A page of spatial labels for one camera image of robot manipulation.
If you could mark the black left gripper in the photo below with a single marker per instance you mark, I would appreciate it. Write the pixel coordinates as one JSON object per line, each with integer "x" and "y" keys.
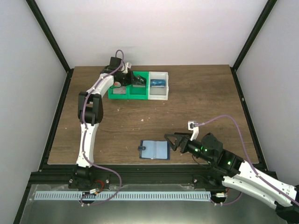
{"x": 131, "y": 78}

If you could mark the blue leather card holder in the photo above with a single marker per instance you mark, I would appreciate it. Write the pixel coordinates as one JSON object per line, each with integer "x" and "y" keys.
{"x": 154, "y": 150}

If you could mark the blue card in bin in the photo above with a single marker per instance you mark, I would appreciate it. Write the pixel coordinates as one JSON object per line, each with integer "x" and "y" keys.
{"x": 159, "y": 83}

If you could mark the middle green plastic bin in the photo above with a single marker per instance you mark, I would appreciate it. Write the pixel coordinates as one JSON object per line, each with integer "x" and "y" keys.
{"x": 139, "y": 93}

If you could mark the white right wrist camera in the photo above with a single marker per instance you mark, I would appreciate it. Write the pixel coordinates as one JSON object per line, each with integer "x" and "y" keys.
{"x": 193, "y": 126}

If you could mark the green plastic bin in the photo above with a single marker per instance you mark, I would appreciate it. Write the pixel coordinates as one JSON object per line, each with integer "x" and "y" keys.
{"x": 139, "y": 93}
{"x": 118, "y": 94}

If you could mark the light blue slotted cable duct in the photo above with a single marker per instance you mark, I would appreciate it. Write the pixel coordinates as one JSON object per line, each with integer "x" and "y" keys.
{"x": 130, "y": 195}

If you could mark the black frame post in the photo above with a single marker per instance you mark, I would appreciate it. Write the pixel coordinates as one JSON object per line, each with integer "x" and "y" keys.
{"x": 48, "y": 33}
{"x": 254, "y": 33}

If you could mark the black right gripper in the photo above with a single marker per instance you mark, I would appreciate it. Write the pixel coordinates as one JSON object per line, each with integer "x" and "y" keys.
{"x": 182, "y": 143}

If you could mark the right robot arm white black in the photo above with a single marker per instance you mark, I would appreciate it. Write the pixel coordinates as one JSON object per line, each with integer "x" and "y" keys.
{"x": 234, "y": 172}

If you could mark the left green plastic bin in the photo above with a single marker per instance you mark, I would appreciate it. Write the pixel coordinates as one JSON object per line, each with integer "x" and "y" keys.
{"x": 118, "y": 94}

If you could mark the black card in bin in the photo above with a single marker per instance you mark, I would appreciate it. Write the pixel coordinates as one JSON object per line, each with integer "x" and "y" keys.
{"x": 140, "y": 86}

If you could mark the white plastic bin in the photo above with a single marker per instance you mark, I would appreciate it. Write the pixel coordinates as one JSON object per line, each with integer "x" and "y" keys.
{"x": 155, "y": 93}

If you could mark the left black frame post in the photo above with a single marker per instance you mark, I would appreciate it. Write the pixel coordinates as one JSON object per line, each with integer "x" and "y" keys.
{"x": 48, "y": 33}

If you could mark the right black frame post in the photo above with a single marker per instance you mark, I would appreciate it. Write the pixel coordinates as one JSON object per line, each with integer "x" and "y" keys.
{"x": 254, "y": 33}

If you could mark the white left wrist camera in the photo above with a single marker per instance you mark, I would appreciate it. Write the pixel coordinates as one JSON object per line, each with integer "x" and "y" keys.
{"x": 126, "y": 67}

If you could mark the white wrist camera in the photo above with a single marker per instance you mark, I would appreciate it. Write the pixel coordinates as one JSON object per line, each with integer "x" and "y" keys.
{"x": 193, "y": 126}
{"x": 126, "y": 67}

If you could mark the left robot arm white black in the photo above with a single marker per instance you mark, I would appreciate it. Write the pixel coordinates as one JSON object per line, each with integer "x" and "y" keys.
{"x": 90, "y": 106}

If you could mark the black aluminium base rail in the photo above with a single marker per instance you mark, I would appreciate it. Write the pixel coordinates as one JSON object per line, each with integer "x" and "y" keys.
{"x": 186, "y": 174}

